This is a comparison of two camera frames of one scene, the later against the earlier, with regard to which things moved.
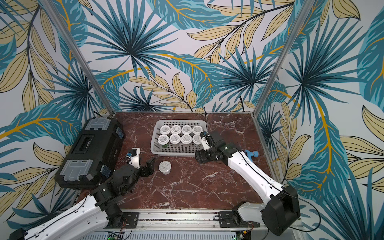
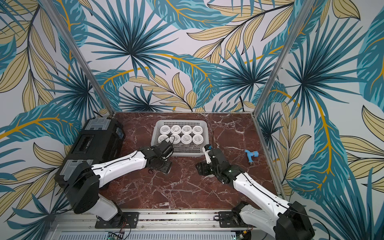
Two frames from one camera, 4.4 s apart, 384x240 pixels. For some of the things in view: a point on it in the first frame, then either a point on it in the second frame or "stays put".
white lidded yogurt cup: [197, 129] stays put
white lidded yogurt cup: [197, 139] stays put
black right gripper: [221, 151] -> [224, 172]
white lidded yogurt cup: [176, 129] stays put
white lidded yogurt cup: [163, 139] stays put
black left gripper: [145, 172] -> [166, 168]
